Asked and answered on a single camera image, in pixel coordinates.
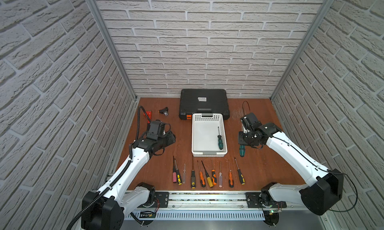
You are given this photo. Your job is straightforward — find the black yellow dotted screwdriver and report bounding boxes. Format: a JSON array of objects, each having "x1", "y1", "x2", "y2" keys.
[{"x1": 191, "y1": 159, "x2": 196, "y2": 189}]

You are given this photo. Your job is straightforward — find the aluminium front rail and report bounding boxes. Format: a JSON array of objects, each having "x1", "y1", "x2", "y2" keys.
[{"x1": 119, "y1": 189, "x2": 331, "y2": 221}]

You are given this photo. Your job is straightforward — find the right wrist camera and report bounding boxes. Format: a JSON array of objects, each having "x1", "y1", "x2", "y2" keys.
[{"x1": 241, "y1": 113, "x2": 262, "y2": 132}]

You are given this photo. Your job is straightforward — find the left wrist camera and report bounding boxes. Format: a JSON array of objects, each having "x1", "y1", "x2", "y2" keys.
[{"x1": 146, "y1": 120, "x2": 166, "y2": 141}]

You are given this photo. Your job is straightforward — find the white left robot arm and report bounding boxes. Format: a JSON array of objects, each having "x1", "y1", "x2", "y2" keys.
[{"x1": 67, "y1": 131, "x2": 176, "y2": 230}]

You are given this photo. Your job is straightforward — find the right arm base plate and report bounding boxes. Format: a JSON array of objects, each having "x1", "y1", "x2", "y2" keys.
[{"x1": 245, "y1": 192, "x2": 287, "y2": 209}]

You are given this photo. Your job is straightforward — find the green screwdriver end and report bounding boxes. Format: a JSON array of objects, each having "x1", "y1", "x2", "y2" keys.
[
  {"x1": 239, "y1": 145, "x2": 246, "y2": 157},
  {"x1": 218, "y1": 127, "x2": 224, "y2": 150}
]

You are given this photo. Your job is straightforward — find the black yellow small screwdriver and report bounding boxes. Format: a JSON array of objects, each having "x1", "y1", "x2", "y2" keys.
[{"x1": 174, "y1": 160, "x2": 182, "y2": 185}]

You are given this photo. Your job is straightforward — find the clear thin tester screwdriver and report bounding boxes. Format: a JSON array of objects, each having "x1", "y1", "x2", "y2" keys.
[{"x1": 182, "y1": 162, "x2": 187, "y2": 184}]

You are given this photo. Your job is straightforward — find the white perforated plastic bin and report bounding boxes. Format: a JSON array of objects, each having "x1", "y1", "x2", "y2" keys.
[{"x1": 192, "y1": 113, "x2": 228, "y2": 158}]

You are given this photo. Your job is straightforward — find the small black clamp tool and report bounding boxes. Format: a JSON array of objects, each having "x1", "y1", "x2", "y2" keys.
[{"x1": 159, "y1": 107, "x2": 169, "y2": 116}]

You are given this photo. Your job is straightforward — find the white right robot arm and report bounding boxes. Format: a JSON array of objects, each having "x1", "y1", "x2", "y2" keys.
[{"x1": 239, "y1": 122, "x2": 344, "y2": 216}]

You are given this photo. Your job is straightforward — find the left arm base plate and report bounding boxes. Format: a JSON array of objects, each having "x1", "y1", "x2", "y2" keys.
[{"x1": 138, "y1": 191, "x2": 170, "y2": 209}]

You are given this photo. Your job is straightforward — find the clear handled screwdriver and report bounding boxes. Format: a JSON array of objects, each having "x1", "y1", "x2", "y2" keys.
[{"x1": 219, "y1": 161, "x2": 223, "y2": 188}]

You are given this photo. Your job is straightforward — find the yellow black handled screwdriver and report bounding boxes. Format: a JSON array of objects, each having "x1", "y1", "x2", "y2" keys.
[{"x1": 201, "y1": 161, "x2": 214, "y2": 188}]

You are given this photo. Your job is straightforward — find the orange grey screwdriver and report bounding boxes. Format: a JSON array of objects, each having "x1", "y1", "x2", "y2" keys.
[{"x1": 197, "y1": 161, "x2": 206, "y2": 188}]

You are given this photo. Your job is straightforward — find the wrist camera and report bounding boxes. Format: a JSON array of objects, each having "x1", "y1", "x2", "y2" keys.
[
  {"x1": 146, "y1": 120, "x2": 166, "y2": 141},
  {"x1": 241, "y1": 113, "x2": 262, "y2": 132}
]

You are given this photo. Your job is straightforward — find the pink handled screwdriver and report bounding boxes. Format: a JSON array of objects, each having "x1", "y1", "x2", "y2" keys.
[{"x1": 173, "y1": 157, "x2": 177, "y2": 183}]

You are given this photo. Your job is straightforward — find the black plastic tool case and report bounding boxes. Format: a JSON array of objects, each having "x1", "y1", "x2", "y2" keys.
[{"x1": 179, "y1": 89, "x2": 230, "y2": 120}]

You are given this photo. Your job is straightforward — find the red pipe wrench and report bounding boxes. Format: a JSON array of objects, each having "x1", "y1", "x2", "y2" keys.
[{"x1": 146, "y1": 111, "x2": 152, "y2": 124}]

